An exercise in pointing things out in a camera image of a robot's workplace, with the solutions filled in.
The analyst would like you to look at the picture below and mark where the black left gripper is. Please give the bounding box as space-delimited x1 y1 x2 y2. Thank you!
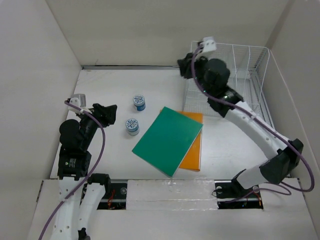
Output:
77 102 117 149

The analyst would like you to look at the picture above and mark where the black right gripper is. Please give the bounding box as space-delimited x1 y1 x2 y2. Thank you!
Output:
177 51 212 97

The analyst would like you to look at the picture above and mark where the blue pin jar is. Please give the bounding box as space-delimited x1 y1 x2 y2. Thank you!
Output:
133 94 146 112
125 118 140 136

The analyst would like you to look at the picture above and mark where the green clip file folder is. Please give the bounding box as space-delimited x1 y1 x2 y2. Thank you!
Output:
132 107 203 177

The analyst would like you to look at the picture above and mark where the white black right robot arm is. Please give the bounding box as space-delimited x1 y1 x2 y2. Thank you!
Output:
177 53 304 197

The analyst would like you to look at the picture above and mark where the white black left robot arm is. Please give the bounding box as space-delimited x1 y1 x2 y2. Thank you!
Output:
47 98 118 240

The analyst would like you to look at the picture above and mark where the orange file folder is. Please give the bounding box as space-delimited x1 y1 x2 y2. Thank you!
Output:
179 111 203 172

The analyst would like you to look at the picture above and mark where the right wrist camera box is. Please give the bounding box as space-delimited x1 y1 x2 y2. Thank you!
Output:
198 36 217 54

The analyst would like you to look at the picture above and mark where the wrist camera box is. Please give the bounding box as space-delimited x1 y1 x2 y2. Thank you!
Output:
198 36 217 54
67 93 87 114

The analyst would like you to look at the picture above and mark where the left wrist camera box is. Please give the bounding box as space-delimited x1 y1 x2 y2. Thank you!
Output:
67 93 87 114

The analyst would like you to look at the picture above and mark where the metal rail at back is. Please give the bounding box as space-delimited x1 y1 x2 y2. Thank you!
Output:
82 65 180 71

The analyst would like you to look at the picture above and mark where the white wire desk organizer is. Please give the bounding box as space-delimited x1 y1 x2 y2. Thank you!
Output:
182 43 273 126

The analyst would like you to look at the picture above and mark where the front mounting rail with wires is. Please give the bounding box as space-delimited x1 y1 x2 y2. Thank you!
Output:
98 179 260 211

